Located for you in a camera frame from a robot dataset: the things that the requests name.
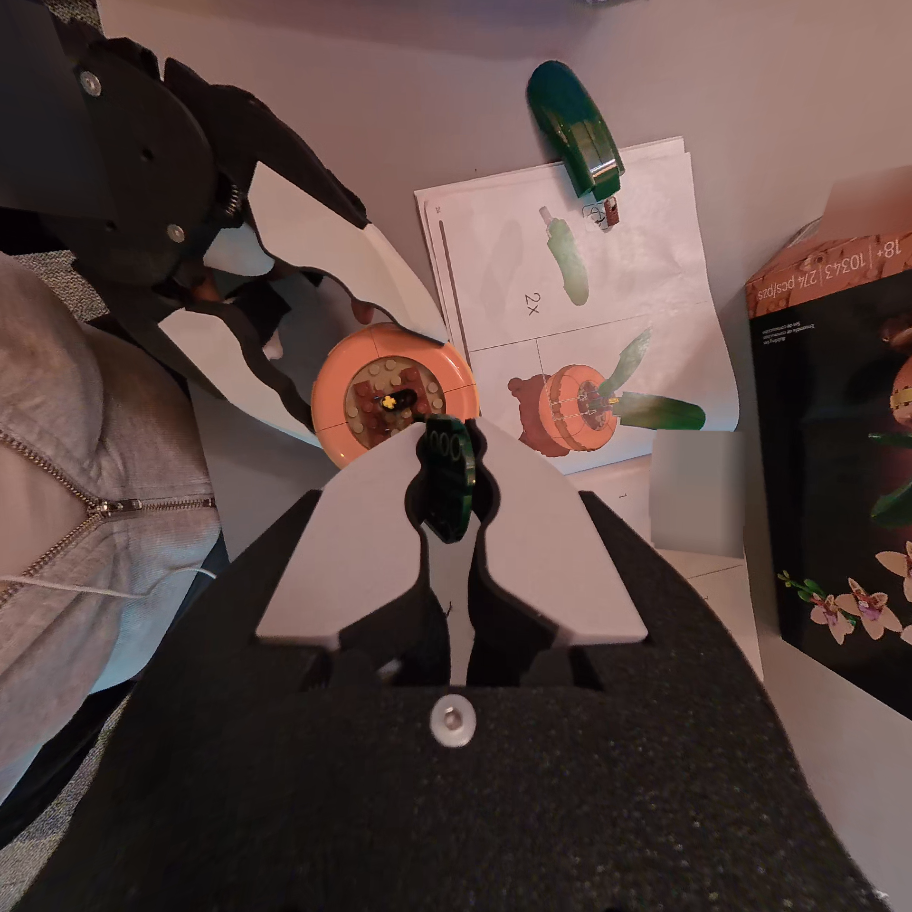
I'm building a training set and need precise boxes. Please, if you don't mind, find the person's grey hoodie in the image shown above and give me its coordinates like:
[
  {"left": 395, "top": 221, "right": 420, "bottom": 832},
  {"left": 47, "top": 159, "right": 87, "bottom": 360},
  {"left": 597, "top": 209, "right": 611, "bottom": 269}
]
[{"left": 0, "top": 253, "right": 223, "bottom": 785}]

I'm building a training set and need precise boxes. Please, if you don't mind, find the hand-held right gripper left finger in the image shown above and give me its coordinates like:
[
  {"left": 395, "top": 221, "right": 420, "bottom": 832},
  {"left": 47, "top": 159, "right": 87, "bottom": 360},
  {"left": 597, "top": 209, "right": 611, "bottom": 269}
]
[{"left": 255, "top": 426, "right": 432, "bottom": 653}]

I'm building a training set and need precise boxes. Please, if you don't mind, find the green toy brick leaf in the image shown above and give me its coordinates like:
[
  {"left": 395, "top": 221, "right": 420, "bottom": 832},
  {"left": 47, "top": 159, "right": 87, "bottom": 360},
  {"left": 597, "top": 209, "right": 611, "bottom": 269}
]
[
  {"left": 527, "top": 60, "right": 627, "bottom": 230},
  {"left": 420, "top": 413, "right": 477, "bottom": 544}
]

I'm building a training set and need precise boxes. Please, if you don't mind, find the white instruction booklet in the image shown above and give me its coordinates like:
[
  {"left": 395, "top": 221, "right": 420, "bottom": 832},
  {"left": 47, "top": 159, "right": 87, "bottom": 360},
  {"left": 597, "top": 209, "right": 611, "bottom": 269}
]
[{"left": 415, "top": 135, "right": 767, "bottom": 685}]

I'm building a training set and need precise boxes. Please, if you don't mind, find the dark orchid print box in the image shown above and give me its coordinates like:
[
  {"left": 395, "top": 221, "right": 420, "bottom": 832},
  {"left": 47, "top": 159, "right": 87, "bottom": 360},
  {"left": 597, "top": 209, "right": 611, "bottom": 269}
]
[{"left": 744, "top": 165, "right": 912, "bottom": 721}]

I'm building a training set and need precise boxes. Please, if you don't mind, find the person's left hand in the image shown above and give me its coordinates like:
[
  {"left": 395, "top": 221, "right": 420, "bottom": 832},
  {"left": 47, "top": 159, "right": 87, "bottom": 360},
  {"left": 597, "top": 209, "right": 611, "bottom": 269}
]
[{"left": 189, "top": 262, "right": 377, "bottom": 344}]

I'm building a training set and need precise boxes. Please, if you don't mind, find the toy brick flower pot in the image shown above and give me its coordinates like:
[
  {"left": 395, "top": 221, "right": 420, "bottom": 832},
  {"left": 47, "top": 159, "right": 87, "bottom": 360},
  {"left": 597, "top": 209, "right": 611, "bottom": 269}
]
[{"left": 311, "top": 322, "right": 480, "bottom": 471}]

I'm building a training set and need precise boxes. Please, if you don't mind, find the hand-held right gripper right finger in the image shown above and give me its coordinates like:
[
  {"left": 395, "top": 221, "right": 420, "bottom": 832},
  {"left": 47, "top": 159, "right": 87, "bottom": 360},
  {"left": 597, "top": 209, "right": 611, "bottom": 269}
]
[{"left": 466, "top": 419, "right": 651, "bottom": 651}]

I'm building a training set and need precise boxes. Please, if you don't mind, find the grey desk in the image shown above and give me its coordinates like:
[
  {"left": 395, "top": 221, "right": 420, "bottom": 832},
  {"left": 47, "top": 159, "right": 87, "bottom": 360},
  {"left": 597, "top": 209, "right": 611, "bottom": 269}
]
[{"left": 96, "top": 0, "right": 912, "bottom": 912}]

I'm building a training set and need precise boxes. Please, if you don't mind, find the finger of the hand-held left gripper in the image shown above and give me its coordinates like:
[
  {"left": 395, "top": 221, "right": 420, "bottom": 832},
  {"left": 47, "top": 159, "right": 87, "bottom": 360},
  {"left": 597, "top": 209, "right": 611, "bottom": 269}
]
[
  {"left": 157, "top": 299, "right": 323, "bottom": 448},
  {"left": 244, "top": 161, "right": 451, "bottom": 344}
]

